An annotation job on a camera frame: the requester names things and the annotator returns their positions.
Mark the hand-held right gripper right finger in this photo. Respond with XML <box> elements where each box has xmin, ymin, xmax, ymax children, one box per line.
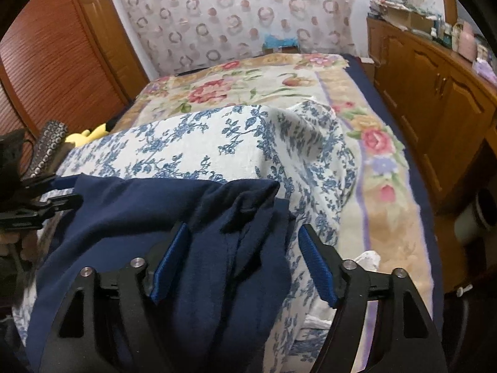
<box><xmin>298</xmin><ymin>223</ymin><xmax>449</xmax><ymax>373</ymax></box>

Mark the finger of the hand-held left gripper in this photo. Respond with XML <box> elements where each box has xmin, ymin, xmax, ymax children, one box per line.
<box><xmin>21</xmin><ymin>175</ymin><xmax>79</xmax><ymax>196</ymax></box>
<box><xmin>0</xmin><ymin>194</ymin><xmax>83</xmax><ymax>231</ymax></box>

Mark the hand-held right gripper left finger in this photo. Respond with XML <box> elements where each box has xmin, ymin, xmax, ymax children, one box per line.
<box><xmin>29</xmin><ymin>221</ymin><xmax>191</xmax><ymax>373</ymax></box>

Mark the navy printed t-shirt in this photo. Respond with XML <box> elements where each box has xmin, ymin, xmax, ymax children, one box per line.
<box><xmin>25</xmin><ymin>175</ymin><xmax>292</xmax><ymax>373</ymax></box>

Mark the person's left hand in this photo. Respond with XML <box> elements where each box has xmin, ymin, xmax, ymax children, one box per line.
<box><xmin>0</xmin><ymin>233</ymin><xmax>40</xmax><ymax>262</ymax></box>

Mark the circle patterned blue cloth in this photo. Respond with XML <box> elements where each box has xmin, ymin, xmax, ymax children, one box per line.
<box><xmin>29</xmin><ymin>121</ymin><xmax>71</xmax><ymax>179</ymax></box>

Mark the yellow plush toy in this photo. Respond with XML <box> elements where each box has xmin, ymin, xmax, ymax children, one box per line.
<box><xmin>64</xmin><ymin>123</ymin><xmax>107</xmax><ymax>147</ymax></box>

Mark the wooden louvered wardrobe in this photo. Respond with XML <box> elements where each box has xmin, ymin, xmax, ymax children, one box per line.
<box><xmin>0</xmin><ymin>0</ymin><xmax>150</xmax><ymax>172</ymax></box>

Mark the blue floral white sheet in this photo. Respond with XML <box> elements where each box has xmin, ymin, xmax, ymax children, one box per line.
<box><xmin>11</xmin><ymin>99</ymin><xmax>360</xmax><ymax>373</ymax></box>

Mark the white round appliance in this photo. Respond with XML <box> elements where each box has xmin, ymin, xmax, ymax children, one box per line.
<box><xmin>452</xmin><ymin>190</ymin><xmax>497</xmax><ymax>245</ymax></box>

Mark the wooden cabinet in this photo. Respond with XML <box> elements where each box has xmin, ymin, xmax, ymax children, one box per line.
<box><xmin>365</xmin><ymin>16</ymin><xmax>497</xmax><ymax>218</ymax></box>

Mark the light blue bag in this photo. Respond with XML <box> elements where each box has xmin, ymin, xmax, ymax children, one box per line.
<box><xmin>262</xmin><ymin>33</ymin><xmax>299</xmax><ymax>53</ymax></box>

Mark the circle patterned sheer curtain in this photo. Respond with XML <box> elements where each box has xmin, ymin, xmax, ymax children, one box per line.
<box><xmin>109</xmin><ymin>0</ymin><xmax>358</xmax><ymax>78</ymax></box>

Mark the lilac cloth item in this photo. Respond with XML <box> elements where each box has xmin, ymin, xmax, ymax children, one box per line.
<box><xmin>474</xmin><ymin>58</ymin><xmax>495</xmax><ymax>83</ymax></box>

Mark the cardboard box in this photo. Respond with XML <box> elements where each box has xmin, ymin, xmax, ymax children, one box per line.
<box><xmin>382</xmin><ymin>6</ymin><xmax>435</xmax><ymax>34</ymax></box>

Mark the pink container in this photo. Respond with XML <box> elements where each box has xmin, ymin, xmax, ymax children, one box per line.
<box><xmin>458</xmin><ymin>21</ymin><xmax>478</xmax><ymax>61</ymax></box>

